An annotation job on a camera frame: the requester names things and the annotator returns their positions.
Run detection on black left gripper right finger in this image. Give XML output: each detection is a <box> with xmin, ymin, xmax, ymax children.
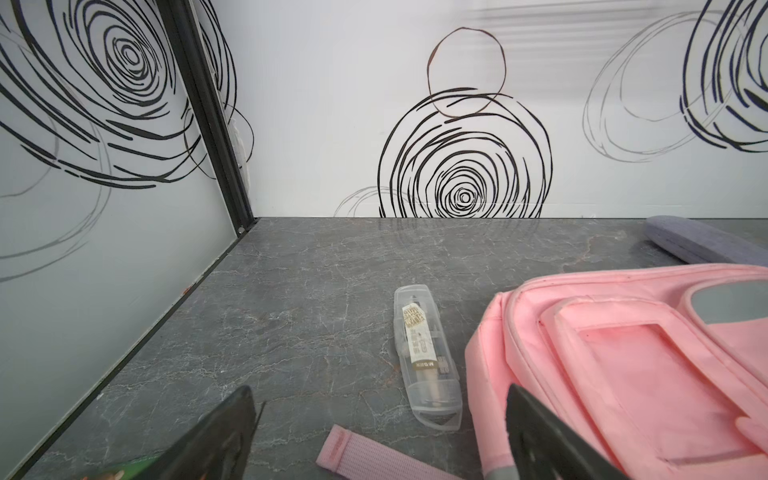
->
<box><xmin>505</xmin><ymin>384</ymin><xmax>626</xmax><ymax>480</ymax></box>

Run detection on clear plastic pencil case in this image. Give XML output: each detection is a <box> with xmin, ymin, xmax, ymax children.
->
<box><xmin>393</xmin><ymin>284</ymin><xmax>463</xmax><ymax>432</ymax></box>

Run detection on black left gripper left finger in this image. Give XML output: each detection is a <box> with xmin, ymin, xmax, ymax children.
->
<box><xmin>137</xmin><ymin>385</ymin><xmax>258</xmax><ymax>479</ymax></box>

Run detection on black corner frame post left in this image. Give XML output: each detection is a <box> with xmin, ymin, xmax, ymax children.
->
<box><xmin>157</xmin><ymin>0</ymin><xmax>256</xmax><ymax>237</ymax></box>

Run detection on green snack packet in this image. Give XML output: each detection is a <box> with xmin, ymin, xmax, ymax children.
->
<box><xmin>76</xmin><ymin>456</ymin><xmax>159</xmax><ymax>480</ymax></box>

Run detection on purple glasses case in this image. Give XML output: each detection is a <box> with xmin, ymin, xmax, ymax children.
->
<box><xmin>644</xmin><ymin>215</ymin><xmax>767</xmax><ymax>267</ymax></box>

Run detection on pink student backpack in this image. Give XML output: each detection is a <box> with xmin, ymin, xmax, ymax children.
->
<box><xmin>465</xmin><ymin>263</ymin><xmax>767</xmax><ymax>479</ymax></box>

